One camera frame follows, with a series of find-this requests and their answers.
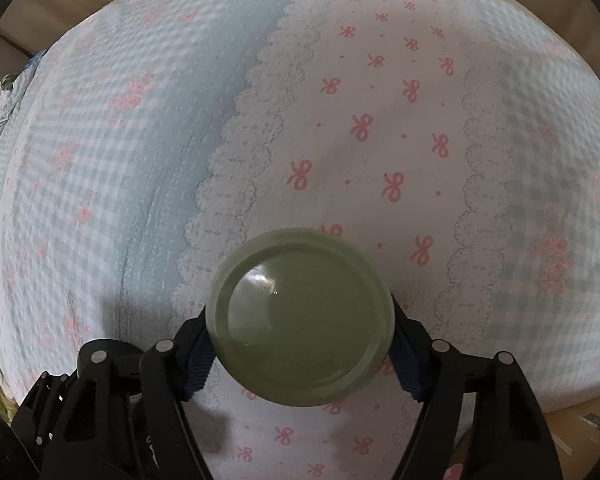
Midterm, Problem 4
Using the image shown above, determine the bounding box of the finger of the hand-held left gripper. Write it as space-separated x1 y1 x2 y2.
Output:
11 370 81 461
387 297 564 480
40 307 216 480

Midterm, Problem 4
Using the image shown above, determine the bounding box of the light green round jar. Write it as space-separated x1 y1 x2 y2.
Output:
204 228 396 407

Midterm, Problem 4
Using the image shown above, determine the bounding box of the blue pink printed blanket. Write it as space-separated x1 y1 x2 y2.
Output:
0 0 600 480

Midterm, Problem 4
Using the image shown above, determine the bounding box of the crumpled light blue quilt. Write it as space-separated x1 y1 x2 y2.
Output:
0 50 48 133

